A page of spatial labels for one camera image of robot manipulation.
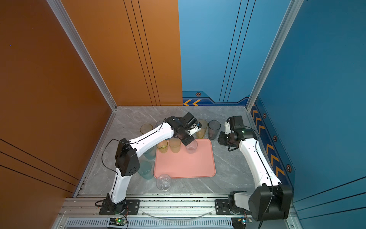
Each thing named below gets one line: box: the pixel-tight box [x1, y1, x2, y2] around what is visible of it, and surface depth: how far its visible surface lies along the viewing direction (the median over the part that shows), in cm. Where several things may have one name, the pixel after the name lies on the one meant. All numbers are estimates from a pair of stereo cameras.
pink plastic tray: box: [153, 138, 217, 179], surface depth 92 cm
